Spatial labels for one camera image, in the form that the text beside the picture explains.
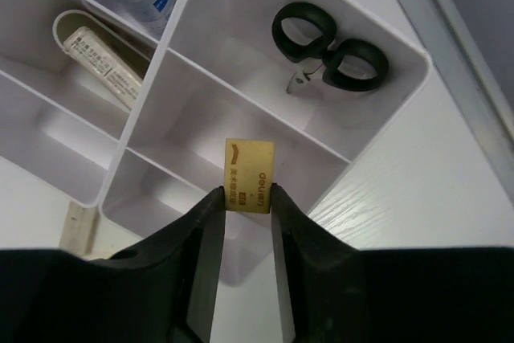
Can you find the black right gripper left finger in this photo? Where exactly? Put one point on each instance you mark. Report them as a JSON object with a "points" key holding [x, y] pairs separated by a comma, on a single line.
{"points": [[161, 289]]}

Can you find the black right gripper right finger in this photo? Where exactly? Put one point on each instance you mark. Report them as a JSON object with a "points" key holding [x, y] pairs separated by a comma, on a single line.
{"points": [[329, 291]]}

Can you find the yellow eraser block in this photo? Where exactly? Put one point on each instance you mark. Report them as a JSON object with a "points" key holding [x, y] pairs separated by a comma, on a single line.
{"points": [[248, 175]]}

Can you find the black handled scissors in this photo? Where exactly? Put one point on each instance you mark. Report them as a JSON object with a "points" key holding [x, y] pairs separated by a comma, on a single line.
{"points": [[355, 65]]}

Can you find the beige eraser stick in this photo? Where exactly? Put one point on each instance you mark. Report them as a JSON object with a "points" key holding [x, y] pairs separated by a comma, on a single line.
{"points": [[79, 229]]}

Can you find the white divided organizer box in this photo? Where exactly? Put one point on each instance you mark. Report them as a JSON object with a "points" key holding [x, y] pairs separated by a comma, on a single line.
{"points": [[215, 74]]}

